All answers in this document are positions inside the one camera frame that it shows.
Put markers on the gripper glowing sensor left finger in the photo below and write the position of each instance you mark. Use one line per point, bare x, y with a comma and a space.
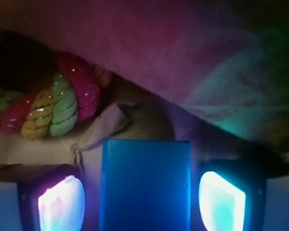
51, 198

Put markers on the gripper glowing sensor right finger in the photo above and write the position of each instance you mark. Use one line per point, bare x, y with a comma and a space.
231, 196

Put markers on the blue rectangular block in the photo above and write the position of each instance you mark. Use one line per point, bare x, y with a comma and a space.
145, 186

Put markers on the brown paper bag tray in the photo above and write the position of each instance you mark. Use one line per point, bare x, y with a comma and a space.
226, 61

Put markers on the multicolour twisted rope toy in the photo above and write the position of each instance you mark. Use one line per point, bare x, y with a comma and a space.
74, 97

